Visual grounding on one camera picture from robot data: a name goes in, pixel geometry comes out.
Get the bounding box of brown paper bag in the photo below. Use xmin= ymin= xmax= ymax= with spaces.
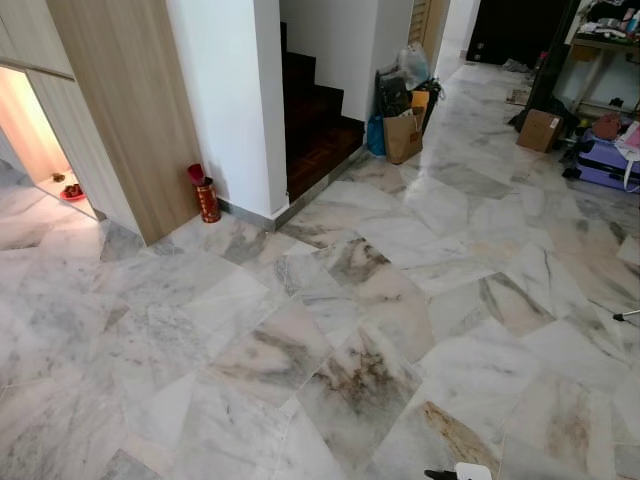
xmin=383 ymin=108 xmax=425 ymax=166

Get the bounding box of brown round bag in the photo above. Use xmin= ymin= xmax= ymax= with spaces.
xmin=591 ymin=113 xmax=623 ymax=141

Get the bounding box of dark wooden staircase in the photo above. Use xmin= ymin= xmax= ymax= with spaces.
xmin=280 ymin=22 xmax=366 ymax=201

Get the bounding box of light wooden cabinet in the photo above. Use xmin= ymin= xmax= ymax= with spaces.
xmin=0 ymin=0 xmax=204 ymax=246

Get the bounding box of cluttered table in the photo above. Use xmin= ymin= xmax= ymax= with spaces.
xmin=553 ymin=0 xmax=640 ymax=116

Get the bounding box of blue bag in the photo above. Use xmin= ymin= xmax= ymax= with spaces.
xmin=365 ymin=113 xmax=387 ymax=158

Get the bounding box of purple suitcase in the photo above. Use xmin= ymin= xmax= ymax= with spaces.
xmin=563 ymin=130 xmax=640 ymax=193

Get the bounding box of plain cardboard box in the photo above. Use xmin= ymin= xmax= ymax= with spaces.
xmin=516 ymin=108 xmax=564 ymax=154

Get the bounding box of red cylindrical tin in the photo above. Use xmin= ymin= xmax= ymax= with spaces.
xmin=188 ymin=163 xmax=222 ymax=224

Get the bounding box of white pink tote bag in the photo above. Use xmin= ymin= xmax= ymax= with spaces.
xmin=615 ymin=122 xmax=640 ymax=192

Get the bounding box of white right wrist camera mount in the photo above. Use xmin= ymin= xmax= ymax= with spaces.
xmin=455 ymin=462 xmax=492 ymax=480

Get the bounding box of white plastic bag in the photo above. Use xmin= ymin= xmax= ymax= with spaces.
xmin=398 ymin=43 xmax=431 ymax=91

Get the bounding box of black bag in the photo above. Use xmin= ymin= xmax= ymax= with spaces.
xmin=376 ymin=70 xmax=413 ymax=116

